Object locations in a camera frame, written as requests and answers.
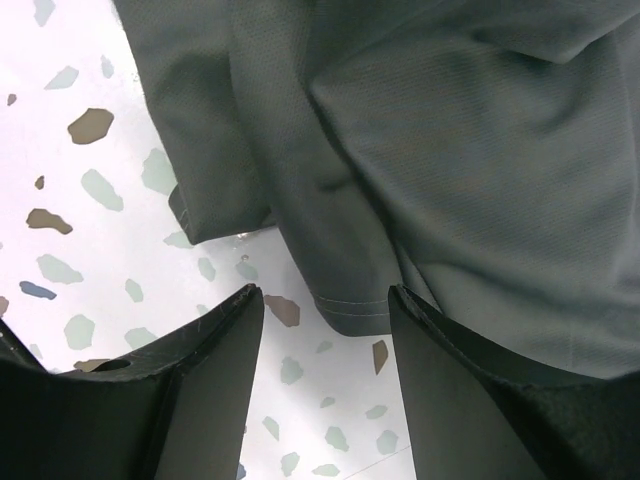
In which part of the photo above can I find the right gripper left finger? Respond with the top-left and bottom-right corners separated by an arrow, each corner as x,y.
1,284 -> 264,479

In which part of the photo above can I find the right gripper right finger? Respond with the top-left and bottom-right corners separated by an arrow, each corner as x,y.
388,286 -> 639,480

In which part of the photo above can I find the dark grey t shirt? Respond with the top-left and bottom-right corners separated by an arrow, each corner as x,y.
116,1 -> 639,378

